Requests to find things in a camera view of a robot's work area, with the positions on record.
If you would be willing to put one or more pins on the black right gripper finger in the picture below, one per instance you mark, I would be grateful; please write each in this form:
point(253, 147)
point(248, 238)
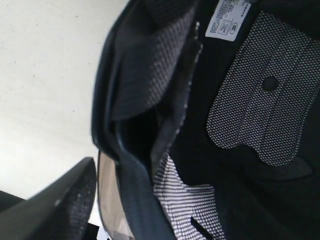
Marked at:
point(59, 212)

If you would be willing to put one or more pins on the black helmet with tinted visor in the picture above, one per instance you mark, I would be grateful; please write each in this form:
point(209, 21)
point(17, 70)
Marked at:
point(206, 116)

